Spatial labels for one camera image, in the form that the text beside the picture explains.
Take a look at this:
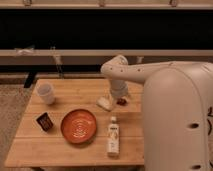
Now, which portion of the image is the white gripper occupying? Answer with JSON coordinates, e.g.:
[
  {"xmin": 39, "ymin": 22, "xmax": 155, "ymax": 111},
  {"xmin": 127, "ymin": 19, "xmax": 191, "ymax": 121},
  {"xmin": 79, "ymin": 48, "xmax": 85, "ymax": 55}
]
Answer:
[{"xmin": 96, "ymin": 80, "xmax": 128, "ymax": 111}]

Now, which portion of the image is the red pepper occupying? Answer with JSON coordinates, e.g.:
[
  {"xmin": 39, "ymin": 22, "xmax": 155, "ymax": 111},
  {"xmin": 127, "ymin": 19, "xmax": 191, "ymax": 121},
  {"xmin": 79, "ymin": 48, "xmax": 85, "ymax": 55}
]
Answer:
[{"xmin": 116, "ymin": 98, "xmax": 128, "ymax": 106}]

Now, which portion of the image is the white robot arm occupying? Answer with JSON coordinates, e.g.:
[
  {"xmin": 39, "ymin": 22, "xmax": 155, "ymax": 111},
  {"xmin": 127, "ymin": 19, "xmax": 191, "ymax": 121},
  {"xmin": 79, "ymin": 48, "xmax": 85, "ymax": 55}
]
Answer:
[{"xmin": 101, "ymin": 55, "xmax": 213, "ymax": 171}]

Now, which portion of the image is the white plastic bottle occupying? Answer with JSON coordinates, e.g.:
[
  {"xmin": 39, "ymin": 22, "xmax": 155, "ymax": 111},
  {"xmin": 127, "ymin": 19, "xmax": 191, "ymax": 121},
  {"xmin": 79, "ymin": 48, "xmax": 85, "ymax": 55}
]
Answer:
[{"xmin": 107, "ymin": 116, "xmax": 119, "ymax": 156}]

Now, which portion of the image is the orange bowl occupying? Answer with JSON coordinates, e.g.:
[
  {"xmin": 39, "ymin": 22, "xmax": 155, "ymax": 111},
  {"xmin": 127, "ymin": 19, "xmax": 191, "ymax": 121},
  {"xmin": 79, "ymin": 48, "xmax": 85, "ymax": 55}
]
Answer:
[{"xmin": 60, "ymin": 109, "xmax": 97, "ymax": 144}]

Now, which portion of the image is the white paper cup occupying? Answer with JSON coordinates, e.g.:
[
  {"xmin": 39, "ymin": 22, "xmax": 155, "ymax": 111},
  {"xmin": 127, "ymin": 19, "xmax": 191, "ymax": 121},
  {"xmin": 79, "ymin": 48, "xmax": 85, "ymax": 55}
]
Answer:
[{"xmin": 36, "ymin": 83, "xmax": 55, "ymax": 105}]

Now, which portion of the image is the dark brown snack packet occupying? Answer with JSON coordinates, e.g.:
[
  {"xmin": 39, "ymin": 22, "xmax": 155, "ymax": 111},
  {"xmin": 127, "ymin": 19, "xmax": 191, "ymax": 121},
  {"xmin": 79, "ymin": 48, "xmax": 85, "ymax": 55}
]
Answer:
[{"xmin": 36, "ymin": 113, "xmax": 53, "ymax": 131}]

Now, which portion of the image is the white horizontal rail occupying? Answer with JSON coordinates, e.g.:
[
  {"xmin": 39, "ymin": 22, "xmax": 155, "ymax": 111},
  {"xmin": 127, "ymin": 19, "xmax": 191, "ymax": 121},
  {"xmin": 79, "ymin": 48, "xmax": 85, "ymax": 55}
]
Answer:
[{"xmin": 0, "ymin": 49, "xmax": 213, "ymax": 65}]

